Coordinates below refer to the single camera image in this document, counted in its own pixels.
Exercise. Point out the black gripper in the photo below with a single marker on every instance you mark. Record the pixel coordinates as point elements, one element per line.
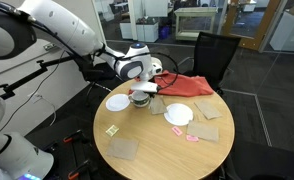
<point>144,93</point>

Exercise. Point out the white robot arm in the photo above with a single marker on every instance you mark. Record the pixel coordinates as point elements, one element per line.
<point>63,23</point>

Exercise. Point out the white round plate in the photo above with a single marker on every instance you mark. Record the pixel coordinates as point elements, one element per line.
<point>178,115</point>
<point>117,102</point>

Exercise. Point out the orange cloth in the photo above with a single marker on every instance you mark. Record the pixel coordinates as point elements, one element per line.
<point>187,85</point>

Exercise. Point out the pink sticky note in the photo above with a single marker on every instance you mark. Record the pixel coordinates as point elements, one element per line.
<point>177,131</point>
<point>192,138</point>

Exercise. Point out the white low cabinet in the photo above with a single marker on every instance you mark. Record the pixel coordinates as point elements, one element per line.
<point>143,31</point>

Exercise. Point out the blue bag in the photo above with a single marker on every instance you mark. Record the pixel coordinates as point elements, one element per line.
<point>164,32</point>

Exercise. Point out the black mesh office chair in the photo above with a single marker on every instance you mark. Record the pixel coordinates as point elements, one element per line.
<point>217,53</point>

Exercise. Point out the black orange bar clamp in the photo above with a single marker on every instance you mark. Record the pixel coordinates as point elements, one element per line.
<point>78,169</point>
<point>73,136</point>

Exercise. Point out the cream utility cart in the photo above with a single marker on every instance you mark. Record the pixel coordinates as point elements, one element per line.
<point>195,13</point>

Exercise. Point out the wooden door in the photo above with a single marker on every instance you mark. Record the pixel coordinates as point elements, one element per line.
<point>253,36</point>

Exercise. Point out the dark upholstered chair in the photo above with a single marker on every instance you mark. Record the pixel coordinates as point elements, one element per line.
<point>270,163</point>

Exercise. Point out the white box cabinet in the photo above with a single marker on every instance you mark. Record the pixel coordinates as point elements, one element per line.
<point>290,31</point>

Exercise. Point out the wall power outlet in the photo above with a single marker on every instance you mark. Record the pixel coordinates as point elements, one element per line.
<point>49,46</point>

